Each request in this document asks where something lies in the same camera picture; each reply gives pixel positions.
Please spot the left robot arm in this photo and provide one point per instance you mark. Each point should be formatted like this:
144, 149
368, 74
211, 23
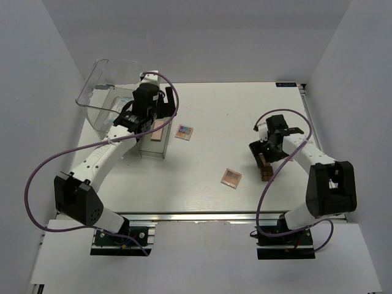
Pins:
76, 191

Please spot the clear acrylic makeup organizer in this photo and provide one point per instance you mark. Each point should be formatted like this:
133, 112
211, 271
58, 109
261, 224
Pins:
120, 91

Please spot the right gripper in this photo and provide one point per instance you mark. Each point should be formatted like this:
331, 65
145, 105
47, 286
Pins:
258, 147

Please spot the brown quad eyeshadow palette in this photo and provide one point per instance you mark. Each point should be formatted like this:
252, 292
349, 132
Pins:
231, 178

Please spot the long brown eyeshadow palette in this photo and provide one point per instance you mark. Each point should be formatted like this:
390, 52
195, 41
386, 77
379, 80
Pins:
266, 170

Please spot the white blue wipes packet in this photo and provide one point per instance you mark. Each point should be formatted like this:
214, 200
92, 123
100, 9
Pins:
119, 103

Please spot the black blue table label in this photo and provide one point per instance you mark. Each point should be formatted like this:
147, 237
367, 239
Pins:
286, 85

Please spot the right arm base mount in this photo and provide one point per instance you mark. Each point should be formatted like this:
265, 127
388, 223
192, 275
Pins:
292, 247

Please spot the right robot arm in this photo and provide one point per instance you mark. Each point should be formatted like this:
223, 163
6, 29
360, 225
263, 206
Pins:
331, 186

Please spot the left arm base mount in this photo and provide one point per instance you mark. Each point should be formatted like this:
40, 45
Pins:
107, 245

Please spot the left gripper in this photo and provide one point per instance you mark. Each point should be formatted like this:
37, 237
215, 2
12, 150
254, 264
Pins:
167, 109

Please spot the pink makeup box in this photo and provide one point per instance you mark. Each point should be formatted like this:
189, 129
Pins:
157, 135

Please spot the colourful eyeshadow palette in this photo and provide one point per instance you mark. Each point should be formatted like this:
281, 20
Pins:
184, 132

